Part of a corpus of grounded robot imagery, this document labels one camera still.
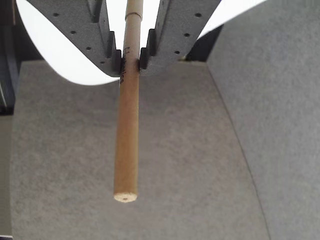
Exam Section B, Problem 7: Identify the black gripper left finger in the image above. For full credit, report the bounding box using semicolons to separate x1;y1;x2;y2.
26;0;124;78

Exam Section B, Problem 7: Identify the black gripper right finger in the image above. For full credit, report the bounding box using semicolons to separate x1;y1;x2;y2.
139;0;221;77

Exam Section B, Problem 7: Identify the beige wooden pen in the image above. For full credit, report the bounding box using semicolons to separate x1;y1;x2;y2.
113;0;144;204

